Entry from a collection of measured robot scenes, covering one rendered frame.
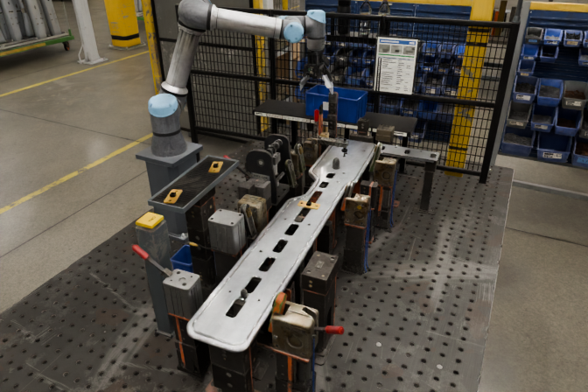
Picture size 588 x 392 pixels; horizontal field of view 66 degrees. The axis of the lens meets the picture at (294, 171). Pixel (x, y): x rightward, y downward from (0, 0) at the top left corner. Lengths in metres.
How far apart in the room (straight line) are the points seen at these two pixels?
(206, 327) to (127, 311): 0.60
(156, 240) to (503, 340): 1.97
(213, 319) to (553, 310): 2.22
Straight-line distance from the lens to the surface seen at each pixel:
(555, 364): 2.80
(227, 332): 1.28
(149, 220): 1.45
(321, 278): 1.37
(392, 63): 2.52
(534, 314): 3.02
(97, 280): 2.03
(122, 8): 9.30
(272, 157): 1.74
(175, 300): 1.39
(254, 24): 1.81
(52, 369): 1.77
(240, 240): 1.53
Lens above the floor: 1.93
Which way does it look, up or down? 28 degrees down
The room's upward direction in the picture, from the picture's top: 1 degrees counter-clockwise
